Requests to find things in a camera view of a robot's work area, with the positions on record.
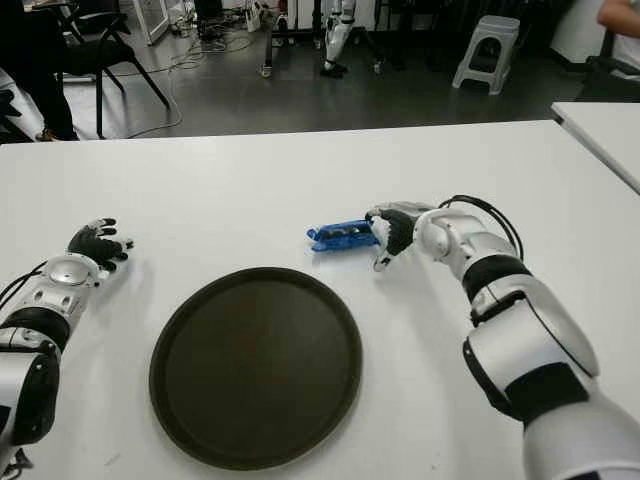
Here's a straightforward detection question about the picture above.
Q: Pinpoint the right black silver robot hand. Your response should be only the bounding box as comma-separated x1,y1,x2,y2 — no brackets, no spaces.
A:
364,200,436,272

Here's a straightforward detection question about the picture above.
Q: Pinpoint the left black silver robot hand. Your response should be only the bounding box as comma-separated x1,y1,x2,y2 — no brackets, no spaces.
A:
67,217,135,274

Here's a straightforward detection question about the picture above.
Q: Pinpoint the blue Oreo cookie package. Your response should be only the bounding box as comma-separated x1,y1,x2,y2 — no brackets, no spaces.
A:
304,218,384,255

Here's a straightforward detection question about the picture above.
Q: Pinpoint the standing person in black trousers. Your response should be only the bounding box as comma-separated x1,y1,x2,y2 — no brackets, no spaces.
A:
0,0,82,143

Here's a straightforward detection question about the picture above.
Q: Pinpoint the black metal chair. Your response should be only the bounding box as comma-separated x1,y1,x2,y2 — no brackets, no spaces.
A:
49,0,171,140

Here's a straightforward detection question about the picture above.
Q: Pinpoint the round dark brown tray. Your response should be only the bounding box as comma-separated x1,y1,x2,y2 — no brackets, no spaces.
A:
148,266,363,457

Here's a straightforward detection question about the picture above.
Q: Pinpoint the grey plastic stool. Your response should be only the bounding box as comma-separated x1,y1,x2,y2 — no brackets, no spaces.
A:
452,14,521,97

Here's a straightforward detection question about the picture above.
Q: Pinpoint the white humanoid robot leg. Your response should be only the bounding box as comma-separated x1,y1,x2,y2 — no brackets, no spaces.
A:
319,0,359,79

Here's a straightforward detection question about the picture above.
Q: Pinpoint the white framed panel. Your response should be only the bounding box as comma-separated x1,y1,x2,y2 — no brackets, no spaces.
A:
132,0,172,48

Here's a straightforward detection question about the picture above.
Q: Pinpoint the white side table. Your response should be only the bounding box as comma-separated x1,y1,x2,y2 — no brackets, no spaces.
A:
550,101,640,196

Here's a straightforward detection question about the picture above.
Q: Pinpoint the white paper bag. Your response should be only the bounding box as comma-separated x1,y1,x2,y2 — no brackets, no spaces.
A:
244,0,265,33

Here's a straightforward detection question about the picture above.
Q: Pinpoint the black office chair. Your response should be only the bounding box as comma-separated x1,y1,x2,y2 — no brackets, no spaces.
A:
574,29,640,104

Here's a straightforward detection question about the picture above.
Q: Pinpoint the seated person in white shirt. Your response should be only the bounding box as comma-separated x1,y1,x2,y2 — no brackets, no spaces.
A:
597,0,640,76

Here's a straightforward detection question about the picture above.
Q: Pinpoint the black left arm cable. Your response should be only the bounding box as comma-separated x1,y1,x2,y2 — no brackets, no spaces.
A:
0,262,52,326

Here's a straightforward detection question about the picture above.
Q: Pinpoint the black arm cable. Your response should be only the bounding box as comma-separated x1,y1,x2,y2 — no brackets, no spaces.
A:
0,262,52,326
438,194,525,262

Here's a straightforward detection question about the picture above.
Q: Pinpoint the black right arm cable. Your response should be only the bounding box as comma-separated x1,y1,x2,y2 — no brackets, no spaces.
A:
438,194,525,262

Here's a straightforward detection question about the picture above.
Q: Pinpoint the white floor cable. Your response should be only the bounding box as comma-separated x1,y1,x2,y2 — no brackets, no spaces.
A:
102,27,209,140

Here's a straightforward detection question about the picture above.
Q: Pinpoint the black wheeled metal frame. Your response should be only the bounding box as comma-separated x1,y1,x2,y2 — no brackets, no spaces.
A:
258,0,387,79

